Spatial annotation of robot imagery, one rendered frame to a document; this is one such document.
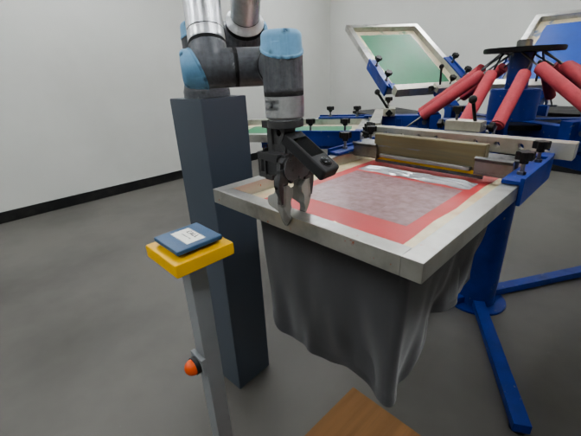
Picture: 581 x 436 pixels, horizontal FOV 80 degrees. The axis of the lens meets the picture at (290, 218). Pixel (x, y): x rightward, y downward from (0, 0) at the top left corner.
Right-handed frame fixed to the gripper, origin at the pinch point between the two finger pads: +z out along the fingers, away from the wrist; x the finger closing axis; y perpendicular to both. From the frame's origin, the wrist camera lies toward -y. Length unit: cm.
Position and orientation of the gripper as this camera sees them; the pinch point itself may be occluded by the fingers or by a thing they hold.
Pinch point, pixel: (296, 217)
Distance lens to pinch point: 73.4
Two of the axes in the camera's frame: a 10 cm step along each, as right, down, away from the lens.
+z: 0.4, 9.2, 3.9
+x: -7.1, 3.0, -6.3
